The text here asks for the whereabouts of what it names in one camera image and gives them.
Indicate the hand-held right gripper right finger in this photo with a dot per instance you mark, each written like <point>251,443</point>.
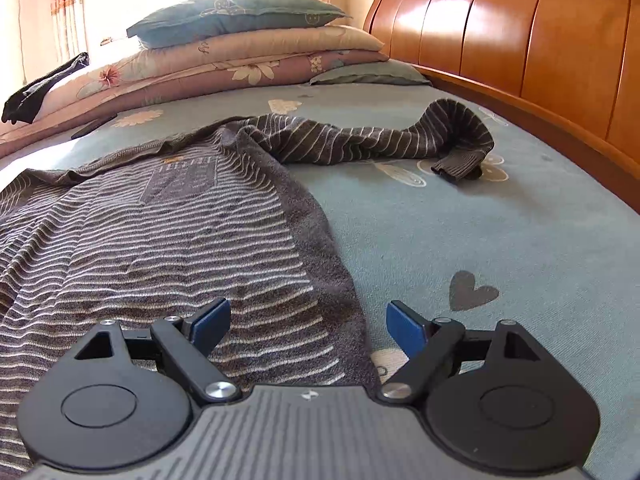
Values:
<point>405,327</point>

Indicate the teal pillow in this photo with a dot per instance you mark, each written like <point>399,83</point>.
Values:
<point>235,17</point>

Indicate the black phone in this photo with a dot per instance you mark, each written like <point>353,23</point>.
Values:
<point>92,127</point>

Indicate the flat grey-green pillow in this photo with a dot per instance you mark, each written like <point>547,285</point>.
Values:
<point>370,74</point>

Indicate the teal floral bed sheet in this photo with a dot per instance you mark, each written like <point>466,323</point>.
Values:
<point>475,240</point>

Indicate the grey striped sweater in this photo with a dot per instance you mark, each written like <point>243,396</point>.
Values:
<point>175,240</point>

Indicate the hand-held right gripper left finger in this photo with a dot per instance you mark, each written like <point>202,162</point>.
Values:
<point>212,322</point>

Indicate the red patterned curtain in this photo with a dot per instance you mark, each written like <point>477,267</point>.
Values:
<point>67,10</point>

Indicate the pink floral quilt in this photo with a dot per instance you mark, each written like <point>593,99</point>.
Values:
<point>200,77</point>

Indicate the beige floral quilt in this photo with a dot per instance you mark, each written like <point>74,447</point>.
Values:
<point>280,45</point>

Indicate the black garment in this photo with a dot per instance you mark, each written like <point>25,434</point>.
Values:
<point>35,92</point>

